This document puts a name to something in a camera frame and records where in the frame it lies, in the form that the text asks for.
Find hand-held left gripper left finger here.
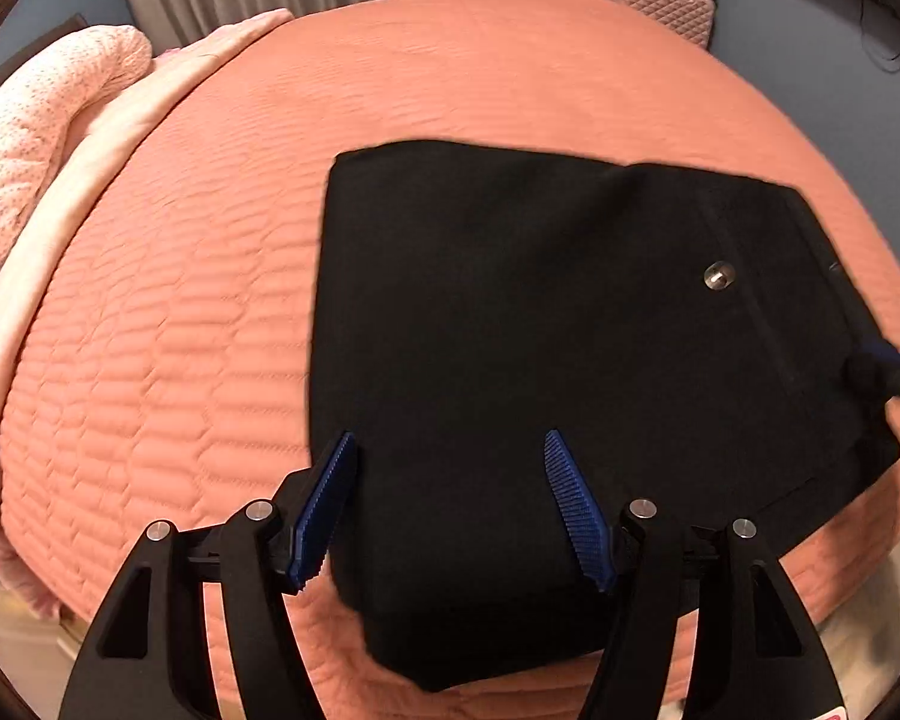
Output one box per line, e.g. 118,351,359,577
58,431,359,720

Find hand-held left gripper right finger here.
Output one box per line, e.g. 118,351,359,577
544,429,845,720

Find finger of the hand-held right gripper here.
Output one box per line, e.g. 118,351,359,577
866,340,900,425

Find black pants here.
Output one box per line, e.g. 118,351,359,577
307,136,900,693

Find bed with pink quilted cover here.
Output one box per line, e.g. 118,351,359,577
0,0,900,698

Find pale pink blanket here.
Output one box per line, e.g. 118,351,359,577
0,7,295,620

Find pink floral pillow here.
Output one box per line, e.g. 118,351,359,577
0,24,153,271

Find black power cable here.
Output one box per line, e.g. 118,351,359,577
859,0,900,72

